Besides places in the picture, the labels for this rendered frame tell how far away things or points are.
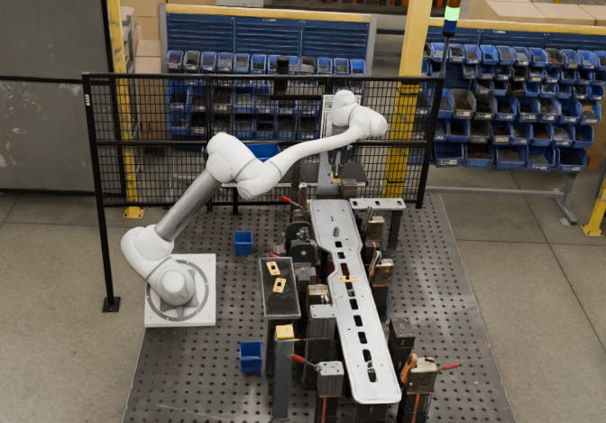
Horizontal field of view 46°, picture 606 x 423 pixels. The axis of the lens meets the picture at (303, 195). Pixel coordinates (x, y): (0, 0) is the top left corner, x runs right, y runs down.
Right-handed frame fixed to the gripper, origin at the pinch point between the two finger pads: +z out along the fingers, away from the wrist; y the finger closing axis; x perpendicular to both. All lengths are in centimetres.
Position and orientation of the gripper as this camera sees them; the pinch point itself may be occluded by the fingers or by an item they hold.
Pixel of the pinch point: (336, 170)
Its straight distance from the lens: 342.4
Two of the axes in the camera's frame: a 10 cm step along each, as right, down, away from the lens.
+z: -0.6, 8.5, 5.3
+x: -1.2, -5.3, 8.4
